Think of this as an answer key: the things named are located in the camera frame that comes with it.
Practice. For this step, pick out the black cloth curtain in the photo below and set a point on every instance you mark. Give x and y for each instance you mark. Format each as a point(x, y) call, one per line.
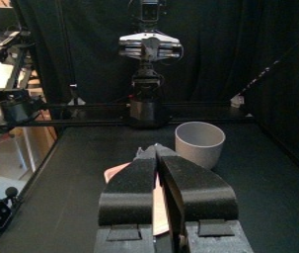
point(226, 46)

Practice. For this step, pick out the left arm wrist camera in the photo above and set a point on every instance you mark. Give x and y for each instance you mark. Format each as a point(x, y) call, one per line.
point(150, 11)

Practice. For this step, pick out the wooden cabinet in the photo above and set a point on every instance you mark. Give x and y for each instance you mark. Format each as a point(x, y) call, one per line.
point(39, 145)

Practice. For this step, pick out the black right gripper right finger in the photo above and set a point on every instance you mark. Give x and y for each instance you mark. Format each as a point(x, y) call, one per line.
point(199, 191)

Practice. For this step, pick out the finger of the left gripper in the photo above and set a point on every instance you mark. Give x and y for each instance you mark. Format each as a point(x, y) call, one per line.
point(155, 49)
point(146, 50)

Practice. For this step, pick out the black frame rail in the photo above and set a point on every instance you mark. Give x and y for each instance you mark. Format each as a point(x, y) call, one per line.
point(93, 113)

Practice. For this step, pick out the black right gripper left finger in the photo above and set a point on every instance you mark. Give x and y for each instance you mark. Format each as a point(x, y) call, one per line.
point(127, 194)

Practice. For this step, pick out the white corner bracket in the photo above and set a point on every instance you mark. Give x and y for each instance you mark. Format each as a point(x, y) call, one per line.
point(75, 97)
point(236, 100)

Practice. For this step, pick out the grey cup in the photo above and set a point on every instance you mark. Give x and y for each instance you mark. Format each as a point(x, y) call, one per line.
point(199, 145)

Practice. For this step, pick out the pink plate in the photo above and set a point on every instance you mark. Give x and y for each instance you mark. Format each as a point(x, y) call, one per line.
point(115, 171)

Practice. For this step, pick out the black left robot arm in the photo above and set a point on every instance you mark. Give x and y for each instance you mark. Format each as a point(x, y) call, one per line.
point(146, 99)

